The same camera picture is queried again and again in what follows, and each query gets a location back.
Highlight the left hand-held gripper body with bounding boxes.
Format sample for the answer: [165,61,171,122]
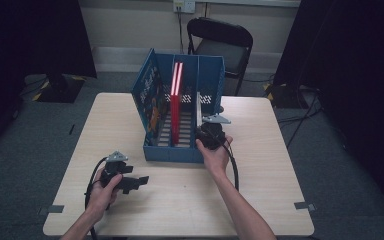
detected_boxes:
[100,150,129,193]

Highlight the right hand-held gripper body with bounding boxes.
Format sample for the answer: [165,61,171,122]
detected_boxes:
[197,114,232,150]

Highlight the white green-leaf picture book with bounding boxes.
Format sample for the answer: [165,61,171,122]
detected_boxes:
[195,91,203,128]

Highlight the red picture book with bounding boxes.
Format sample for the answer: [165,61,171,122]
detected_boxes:
[175,61,184,145]
[169,61,178,147]

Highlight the blue plastic file rack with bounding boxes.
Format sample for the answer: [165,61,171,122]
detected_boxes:
[142,53,227,164]

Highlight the blue cartoon picture book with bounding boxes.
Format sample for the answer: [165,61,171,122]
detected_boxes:
[130,48,168,148]

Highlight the person's right hand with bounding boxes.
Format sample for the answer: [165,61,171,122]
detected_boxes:
[195,134,235,178]

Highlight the person's left hand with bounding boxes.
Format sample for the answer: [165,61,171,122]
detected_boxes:
[86,169,124,220]

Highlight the grey tape strip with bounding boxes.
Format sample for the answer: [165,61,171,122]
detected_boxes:
[294,201,316,212]
[38,204,65,216]

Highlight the black stand base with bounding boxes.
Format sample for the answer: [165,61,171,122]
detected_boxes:
[265,83,309,109]
[35,73,86,104]

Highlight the black folding chair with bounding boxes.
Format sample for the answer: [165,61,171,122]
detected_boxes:
[186,17,254,97]

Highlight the black curtain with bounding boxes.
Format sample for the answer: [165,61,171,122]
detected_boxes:
[0,0,98,158]
[273,0,384,214]

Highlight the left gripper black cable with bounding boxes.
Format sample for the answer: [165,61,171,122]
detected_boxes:
[84,156,109,240]

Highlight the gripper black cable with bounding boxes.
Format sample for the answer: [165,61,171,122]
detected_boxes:
[84,156,109,240]
[221,139,240,193]

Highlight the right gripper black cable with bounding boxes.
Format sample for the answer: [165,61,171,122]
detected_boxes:
[221,139,240,193]

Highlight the black floor cables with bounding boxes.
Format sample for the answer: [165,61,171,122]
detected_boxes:
[276,93,324,149]

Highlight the black wall cable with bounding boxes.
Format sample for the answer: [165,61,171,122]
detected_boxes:
[177,6,185,55]

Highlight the white wall socket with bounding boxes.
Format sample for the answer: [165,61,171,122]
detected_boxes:
[173,0,196,14]

